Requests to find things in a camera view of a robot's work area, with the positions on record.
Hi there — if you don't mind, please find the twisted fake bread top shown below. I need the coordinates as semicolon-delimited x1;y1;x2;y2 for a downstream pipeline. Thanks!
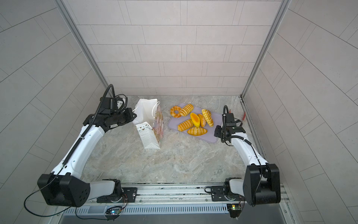
202;109;214;127

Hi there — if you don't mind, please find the white cartoon paper bag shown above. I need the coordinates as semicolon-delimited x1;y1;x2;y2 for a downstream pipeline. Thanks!
133;99;164;149

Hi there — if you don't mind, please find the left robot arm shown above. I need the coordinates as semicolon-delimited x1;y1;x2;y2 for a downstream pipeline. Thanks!
37;108;136;207

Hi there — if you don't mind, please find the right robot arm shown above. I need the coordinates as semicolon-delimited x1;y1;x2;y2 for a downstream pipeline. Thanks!
214;126;281;206

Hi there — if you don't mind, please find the fake croissant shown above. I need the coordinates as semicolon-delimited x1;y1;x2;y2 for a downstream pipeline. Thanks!
187;127;208;136

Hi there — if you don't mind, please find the orange oval fake bread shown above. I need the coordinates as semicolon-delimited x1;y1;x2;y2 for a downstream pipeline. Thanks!
190;113;200;127

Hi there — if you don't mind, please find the striped spiral fake bread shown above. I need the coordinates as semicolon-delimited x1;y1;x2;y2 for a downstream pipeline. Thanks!
177;119;194;132

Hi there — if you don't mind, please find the striped fake bread left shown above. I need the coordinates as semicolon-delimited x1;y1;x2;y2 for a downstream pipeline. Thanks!
179;104;194;117

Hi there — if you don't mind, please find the right circuit board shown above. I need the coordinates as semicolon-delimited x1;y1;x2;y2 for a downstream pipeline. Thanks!
227;204;242;218

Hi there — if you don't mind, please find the circuit board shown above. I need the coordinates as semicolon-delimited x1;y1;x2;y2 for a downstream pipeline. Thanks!
227;204;242;218
105;206;123;216

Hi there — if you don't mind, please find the left circuit board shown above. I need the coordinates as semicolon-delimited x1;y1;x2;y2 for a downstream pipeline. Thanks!
105;206;123;216

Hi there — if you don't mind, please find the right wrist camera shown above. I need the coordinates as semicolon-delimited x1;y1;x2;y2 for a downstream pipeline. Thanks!
222;113;236;127

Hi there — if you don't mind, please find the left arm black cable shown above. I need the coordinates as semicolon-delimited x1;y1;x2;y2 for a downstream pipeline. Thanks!
23;83;129;221

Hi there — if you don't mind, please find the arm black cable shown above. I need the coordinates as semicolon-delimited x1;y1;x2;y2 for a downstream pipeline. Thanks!
222;105;266;208
23;83;129;221

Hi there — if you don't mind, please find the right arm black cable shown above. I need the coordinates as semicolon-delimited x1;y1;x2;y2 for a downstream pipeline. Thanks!
222;105;266;208

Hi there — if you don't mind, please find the ring shaped fake bread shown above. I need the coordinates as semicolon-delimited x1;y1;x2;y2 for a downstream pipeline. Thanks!
170;106;181;118

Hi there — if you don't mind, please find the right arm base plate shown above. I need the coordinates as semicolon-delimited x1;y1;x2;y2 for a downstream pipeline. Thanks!
205;186;245;202

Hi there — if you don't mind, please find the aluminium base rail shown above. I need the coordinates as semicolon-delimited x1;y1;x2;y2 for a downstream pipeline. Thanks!
54;181;290;208

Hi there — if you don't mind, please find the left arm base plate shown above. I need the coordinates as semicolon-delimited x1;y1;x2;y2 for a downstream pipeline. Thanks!
97;187;138;203

